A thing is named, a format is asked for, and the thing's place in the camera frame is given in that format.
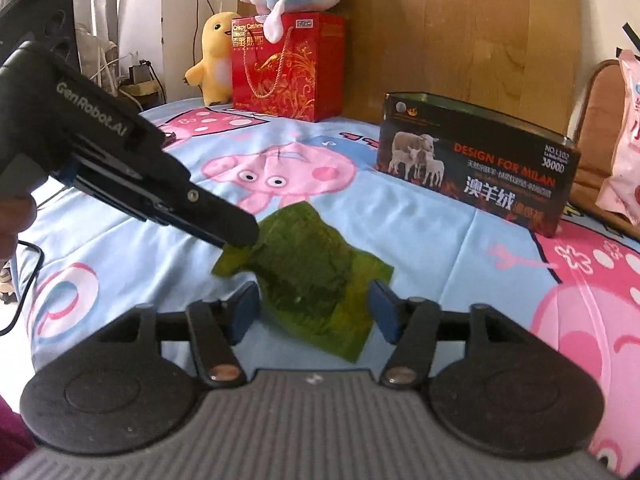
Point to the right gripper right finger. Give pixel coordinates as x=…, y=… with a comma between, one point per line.
x=411, y=326

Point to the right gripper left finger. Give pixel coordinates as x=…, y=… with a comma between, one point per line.
x=215, y=328

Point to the green seaweed snack packet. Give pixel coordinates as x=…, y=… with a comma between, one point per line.
x=313, y=283

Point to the person's left hand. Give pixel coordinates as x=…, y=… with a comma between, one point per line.
x=16, y=215

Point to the cartoon pig bed sheet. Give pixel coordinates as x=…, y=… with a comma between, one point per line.
x=313, y=415

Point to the yellow duck plush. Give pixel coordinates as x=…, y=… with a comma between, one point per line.
x=213, y=74

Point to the black cardboard storage box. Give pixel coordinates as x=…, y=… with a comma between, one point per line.
x=492, y=161

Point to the red gift bag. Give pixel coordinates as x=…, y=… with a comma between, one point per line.
x=300, y=76

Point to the pink snack bag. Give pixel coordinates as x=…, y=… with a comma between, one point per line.
x=619, y=192

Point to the brown chair cushion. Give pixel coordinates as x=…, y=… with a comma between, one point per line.
x=596, y=134

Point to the wooden headboard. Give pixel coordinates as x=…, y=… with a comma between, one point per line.
x=519, y=57

